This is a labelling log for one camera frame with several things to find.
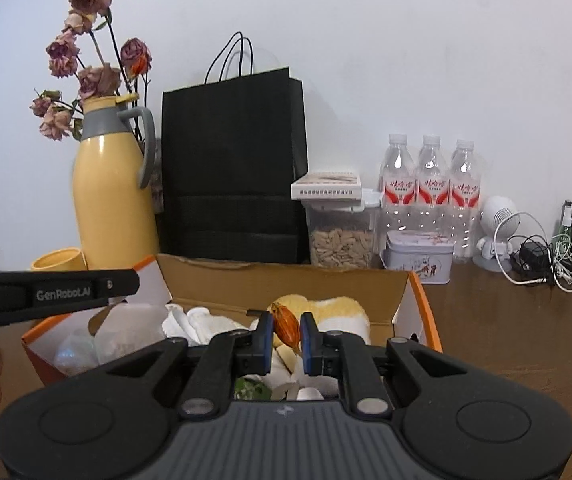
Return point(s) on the pale printed tin box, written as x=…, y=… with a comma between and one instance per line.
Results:
x=418, y=257

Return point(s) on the dried pink flower bouquet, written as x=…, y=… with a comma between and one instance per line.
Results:
x=91, y=75

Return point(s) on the cardboard box with orange edges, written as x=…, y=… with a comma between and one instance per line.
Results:
x=291, y=282

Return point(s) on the green packet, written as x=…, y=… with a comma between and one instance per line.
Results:
x=251, y=389

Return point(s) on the small green bottle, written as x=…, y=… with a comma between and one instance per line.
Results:
x=568, y=217

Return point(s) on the yellow white plush toy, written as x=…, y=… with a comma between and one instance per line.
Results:
x=341, y=315

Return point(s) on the clear seed container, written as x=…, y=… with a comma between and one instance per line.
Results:
x=338, y=240

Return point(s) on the yellow cup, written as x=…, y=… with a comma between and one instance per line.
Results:
x=58, y=260

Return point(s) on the orange brown ribbed pod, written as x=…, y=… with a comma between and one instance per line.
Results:
x=286, y=327

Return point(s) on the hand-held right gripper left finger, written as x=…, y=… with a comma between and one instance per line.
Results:
x=266, y=345

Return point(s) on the yellow thermos jug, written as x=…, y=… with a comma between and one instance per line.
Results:
x=111, y=200

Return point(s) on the white robot-shaped figure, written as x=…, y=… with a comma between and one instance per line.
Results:
x=498, y=220

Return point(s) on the clear water bottle red label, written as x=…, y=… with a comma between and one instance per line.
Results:
x=431, y=182
x=398, y=180
x=464, y=185

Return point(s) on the translucent white plastic bag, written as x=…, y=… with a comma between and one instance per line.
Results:
x=131, y=327

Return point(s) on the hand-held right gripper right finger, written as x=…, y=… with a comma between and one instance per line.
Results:
x=308, y=345

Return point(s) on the clear round bottle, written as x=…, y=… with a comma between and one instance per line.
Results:
x=73, y=355

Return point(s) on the black power adapter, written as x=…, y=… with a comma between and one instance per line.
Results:
x=530, y=256

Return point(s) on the black paper bag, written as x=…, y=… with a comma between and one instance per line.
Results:
x=231, y=170

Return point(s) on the small white printed box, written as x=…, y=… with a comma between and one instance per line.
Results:
x=326, y=185

